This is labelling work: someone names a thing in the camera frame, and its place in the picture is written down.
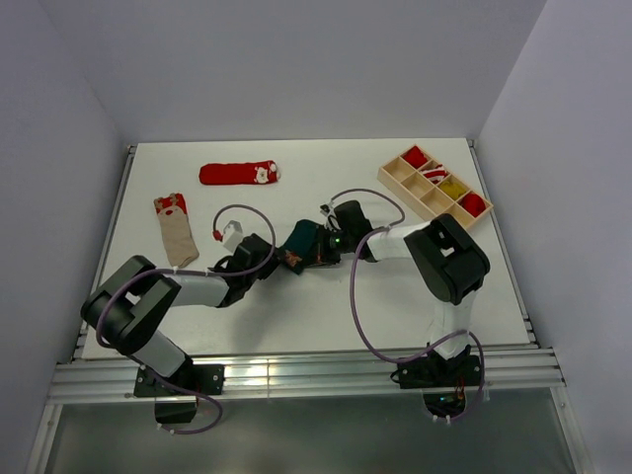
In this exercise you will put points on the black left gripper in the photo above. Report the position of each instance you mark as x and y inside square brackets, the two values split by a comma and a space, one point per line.
[274, 261]

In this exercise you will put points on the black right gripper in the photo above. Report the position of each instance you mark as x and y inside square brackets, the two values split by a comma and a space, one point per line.
[324, 257]

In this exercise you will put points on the dark green reindeer sock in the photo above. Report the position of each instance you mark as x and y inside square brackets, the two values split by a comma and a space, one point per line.
[300, 249]

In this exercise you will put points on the red reindeer sock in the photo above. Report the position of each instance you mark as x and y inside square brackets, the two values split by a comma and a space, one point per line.
[473, 204]

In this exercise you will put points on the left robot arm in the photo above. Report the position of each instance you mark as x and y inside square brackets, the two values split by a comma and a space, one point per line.
[128, 308]

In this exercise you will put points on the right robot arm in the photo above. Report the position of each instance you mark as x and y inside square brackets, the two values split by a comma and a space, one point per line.
[451, 264]

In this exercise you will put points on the beige reindeer sock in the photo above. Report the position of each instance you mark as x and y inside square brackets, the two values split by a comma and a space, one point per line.
[177, 237]

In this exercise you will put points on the wooden compartment tray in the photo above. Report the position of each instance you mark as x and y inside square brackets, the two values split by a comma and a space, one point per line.
[424, 198]

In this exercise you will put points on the red santa sock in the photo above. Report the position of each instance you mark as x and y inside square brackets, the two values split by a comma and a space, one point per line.
[233, 174]

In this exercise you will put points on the rolled red sock in tray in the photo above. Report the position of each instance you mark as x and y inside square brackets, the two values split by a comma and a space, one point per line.
[415, 157]

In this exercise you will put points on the rolled striped sock in tray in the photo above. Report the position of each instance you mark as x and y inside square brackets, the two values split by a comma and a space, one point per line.
[435, 175]

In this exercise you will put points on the rolled yellow sock in tray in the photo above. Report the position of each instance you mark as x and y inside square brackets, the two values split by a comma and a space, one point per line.
[453, 189]

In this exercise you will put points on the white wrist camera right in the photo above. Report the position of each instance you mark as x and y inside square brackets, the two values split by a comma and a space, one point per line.
[328, 211]

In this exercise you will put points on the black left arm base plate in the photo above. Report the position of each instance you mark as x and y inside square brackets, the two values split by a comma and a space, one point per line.
[206, 379]

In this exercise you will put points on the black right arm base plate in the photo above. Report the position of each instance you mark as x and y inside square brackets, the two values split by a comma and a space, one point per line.
[433, 371]

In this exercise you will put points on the black box under frame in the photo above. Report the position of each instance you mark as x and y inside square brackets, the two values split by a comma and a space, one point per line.
[174, 413]

